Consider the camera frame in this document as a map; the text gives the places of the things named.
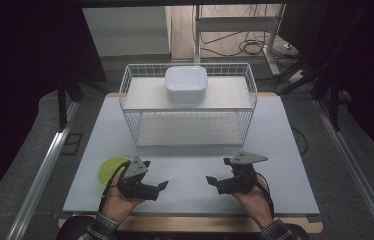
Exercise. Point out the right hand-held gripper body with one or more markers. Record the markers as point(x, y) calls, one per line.
point(241, 181)

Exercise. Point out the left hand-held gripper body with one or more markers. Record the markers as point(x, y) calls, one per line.
point(136, 186)

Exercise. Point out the white lidded box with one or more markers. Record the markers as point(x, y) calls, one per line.
point(185, 83)

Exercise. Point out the person's left hand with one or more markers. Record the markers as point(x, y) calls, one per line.
point(118, 205)

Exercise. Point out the person's right hand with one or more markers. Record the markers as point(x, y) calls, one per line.
point(260, 206)

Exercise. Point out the white table sheet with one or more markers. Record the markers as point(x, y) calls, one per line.
point(188, 166)

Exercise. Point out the black stand leg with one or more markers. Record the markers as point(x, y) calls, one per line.
point(62, 106)

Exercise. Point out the white power strip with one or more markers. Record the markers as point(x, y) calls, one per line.
point(297, 76)

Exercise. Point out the aluminium rail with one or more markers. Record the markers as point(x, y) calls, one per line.
point(41, 176)
point(355, 166)

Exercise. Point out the white desk frame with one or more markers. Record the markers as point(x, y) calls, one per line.
point(235, 24)

